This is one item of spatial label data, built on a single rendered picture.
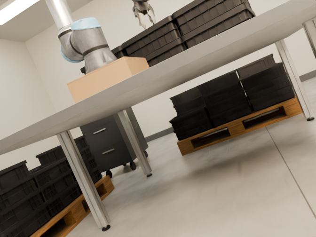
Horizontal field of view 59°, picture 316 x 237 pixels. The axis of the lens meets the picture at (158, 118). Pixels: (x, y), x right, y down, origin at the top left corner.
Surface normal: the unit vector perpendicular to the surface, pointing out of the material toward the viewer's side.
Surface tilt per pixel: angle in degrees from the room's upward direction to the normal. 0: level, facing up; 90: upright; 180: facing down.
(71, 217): 90
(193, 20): 90
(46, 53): 90
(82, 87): 90
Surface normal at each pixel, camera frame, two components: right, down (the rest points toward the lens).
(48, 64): -0.26, 0.16
